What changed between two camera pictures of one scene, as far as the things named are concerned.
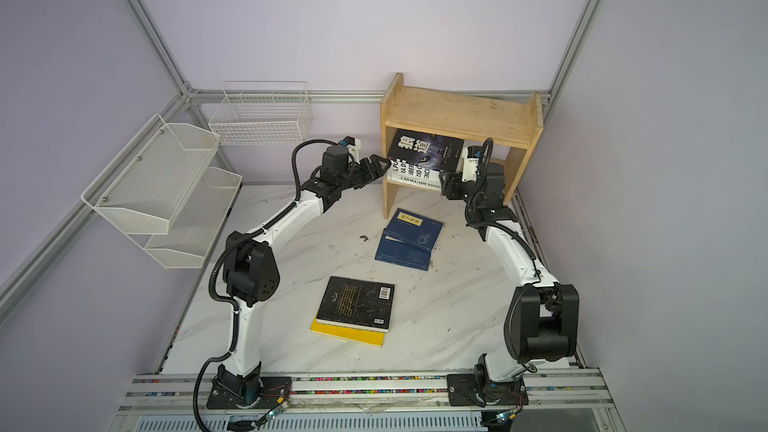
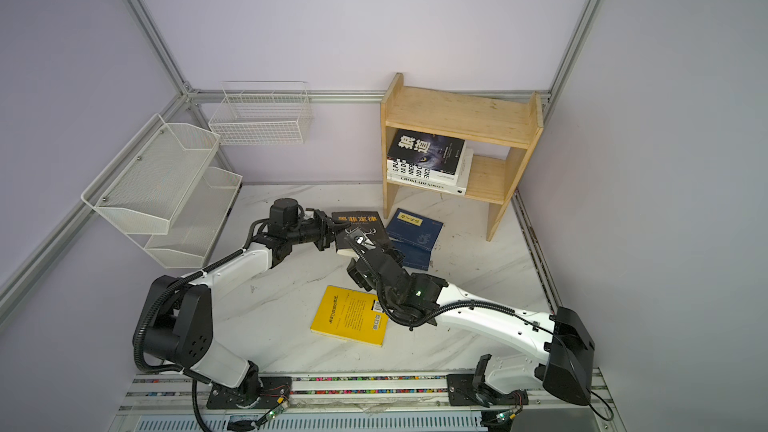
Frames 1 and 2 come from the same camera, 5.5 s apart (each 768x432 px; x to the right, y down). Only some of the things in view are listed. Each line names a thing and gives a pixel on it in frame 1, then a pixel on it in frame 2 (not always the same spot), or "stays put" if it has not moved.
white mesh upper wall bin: (144, 187) stays put
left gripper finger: (378, 165) → (340, 226)
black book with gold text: (356, 304) → (372, 220)
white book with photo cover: (426, 184) → (429, 157)
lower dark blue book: (395, 249) stays put
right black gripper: (449, 184) → (355, 273)
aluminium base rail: (548, 391) stays put
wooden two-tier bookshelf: (491, 118) stays put
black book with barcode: (435, 152) stays put
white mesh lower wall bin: (198, 224) stays put
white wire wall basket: (263, 113) stays put
